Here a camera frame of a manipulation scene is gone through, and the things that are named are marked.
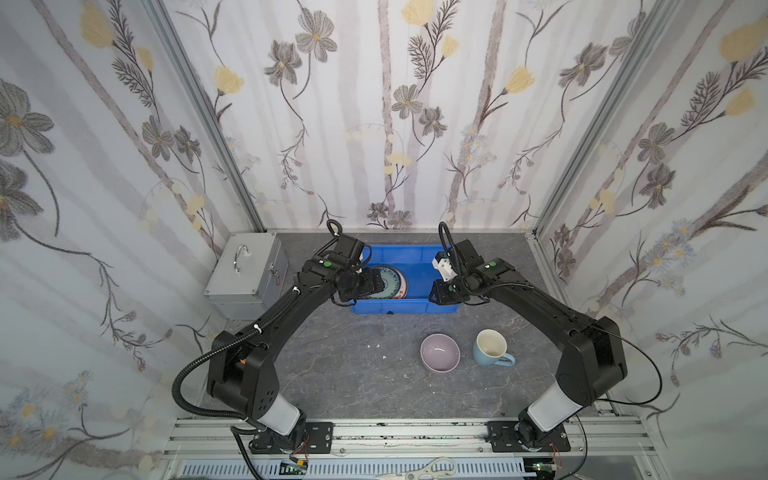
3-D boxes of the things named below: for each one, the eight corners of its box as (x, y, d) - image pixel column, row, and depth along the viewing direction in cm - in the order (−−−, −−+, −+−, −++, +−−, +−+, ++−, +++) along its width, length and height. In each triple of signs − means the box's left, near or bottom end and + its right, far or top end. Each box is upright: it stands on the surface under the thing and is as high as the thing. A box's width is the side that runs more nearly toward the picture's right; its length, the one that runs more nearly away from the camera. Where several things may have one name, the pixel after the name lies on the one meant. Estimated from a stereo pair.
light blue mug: (472, 371, 87) (481, 358, 79) (467, 343, 92) (475, 328, 84) (503, 371, 87) (515, 358, 79) (496, 343, 92) (507, 328, 85)
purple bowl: (421, 377, 86) (423, 370, 81) (418, 341, 93) (420, 333, 88) (459, 377, 86) (463, 370, 81) (453, 341, 93) (457, 333, 88)
